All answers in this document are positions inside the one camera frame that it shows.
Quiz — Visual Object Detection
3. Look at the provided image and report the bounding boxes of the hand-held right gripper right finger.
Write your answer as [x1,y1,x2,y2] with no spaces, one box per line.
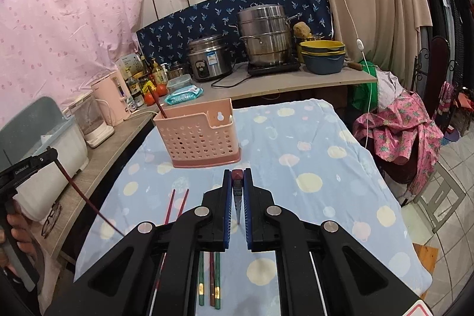
[244,170,438,316]

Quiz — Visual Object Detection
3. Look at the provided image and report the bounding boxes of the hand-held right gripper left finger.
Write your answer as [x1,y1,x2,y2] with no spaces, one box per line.
[44,170,234,316]

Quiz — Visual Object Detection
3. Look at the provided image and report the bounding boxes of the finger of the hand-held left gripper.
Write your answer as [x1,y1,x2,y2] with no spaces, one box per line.
[21,148,60,179]

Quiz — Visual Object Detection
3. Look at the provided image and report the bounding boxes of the dark brown patterned chopstick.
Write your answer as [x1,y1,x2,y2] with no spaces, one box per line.
[230,171,245,226]

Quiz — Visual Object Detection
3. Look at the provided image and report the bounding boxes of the dark red chopstick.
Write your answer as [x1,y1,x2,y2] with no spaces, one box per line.
[149,87,168,119]
[55,158,126,238]

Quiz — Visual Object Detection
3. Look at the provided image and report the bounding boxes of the green chopstick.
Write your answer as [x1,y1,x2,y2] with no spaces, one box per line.
[214,252,222,311]
[198,252,205,308]

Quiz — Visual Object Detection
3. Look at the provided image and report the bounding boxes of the pink plastic utensil basket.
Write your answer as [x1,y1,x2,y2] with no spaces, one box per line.
[153,97,242,169]

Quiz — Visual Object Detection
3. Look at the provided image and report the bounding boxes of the person's left hand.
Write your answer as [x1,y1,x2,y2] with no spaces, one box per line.
[0,213,29,267]

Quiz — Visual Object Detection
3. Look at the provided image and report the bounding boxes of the white bin with grey lid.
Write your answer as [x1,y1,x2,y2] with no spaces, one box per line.
[0,96,90,222]

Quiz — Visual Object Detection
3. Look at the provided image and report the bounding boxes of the eyeglasses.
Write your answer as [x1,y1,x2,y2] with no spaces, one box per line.
[41,203,62,239]

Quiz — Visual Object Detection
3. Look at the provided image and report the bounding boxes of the white clear-jar appliance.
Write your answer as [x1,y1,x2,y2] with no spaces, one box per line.
[68,92,116,148]

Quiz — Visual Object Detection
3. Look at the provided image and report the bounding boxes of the blue dotted tablecloth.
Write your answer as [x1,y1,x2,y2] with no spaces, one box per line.
[74,99,434,306]

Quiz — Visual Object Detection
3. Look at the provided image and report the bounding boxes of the pink electric kettle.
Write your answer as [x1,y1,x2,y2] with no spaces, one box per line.
[91,70,132,126]

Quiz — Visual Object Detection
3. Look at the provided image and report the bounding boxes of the red and white chopstick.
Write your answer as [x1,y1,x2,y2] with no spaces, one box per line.
[150,253,166,316]

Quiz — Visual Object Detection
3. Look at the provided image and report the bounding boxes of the dark sauce bottle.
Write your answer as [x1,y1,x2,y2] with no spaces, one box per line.
[127,73,144,106]

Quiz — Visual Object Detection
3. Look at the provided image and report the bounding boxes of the blue wet wipes packet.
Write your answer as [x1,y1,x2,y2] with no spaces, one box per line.
[164,86,204,106]

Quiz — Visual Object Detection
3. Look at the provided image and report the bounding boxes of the white carton box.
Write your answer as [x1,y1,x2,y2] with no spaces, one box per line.
[115,53,143,80]

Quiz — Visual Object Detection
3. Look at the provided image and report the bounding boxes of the pink printed curtain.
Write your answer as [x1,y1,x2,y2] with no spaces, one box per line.
[0,0,149,124]

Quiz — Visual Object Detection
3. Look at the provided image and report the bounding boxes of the clear plastic food container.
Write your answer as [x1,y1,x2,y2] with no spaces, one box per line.
[166,75,193,93]

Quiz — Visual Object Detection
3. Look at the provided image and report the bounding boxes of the black induction cooker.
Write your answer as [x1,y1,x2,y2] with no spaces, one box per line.
[247,59,302,76]

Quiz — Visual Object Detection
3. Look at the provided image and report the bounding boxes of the yellow oil bottle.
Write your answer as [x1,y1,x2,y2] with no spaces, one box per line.
[152,60,167,86]

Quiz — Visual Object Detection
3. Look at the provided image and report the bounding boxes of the small steel pot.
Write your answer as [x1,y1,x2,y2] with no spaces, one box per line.
[168,62,190,80]

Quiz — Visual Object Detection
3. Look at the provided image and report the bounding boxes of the steel rice cooker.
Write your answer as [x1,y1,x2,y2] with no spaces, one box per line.
[186,35,233,82]

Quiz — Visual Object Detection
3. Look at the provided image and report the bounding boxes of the blue bowl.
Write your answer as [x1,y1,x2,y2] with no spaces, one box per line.
[301,51,347,76]

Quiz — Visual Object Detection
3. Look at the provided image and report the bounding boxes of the green bag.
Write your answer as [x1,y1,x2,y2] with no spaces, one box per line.
[351,61,383,114]

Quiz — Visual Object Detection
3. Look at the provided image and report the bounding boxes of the pink pineapple-print cloth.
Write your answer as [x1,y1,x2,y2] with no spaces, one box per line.
[352,91,445,197]

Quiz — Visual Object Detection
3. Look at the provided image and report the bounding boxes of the stainless steel steamer pot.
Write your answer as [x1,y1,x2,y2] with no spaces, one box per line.
[237,5,299,67]

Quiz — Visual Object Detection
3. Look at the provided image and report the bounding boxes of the yellow bowl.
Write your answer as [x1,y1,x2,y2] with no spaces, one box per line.
[299,40,346,56]

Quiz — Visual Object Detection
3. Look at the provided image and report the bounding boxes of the brown scrub sponge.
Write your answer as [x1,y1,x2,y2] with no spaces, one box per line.
[293,22,311,39]

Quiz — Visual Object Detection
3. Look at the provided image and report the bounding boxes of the grey plastic stool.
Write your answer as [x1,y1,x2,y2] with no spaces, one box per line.
[400,161,466,236]

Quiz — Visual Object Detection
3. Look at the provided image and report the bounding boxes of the navy leaf-print cloth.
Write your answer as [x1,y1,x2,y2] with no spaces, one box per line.
[135,0,332,61]

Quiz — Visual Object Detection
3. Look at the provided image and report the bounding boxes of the dark wooden chair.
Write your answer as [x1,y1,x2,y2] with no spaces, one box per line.
[381,36,453,188]

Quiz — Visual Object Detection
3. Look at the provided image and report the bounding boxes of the hanging clothes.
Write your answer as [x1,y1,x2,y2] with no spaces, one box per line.
[405,0,474,139]

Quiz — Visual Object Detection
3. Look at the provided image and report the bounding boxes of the black power cord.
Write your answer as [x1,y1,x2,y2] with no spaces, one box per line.
[211,63,253,87]

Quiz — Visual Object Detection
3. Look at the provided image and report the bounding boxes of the white cable with switch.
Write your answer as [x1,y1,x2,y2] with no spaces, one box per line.
[310,0,371,151]

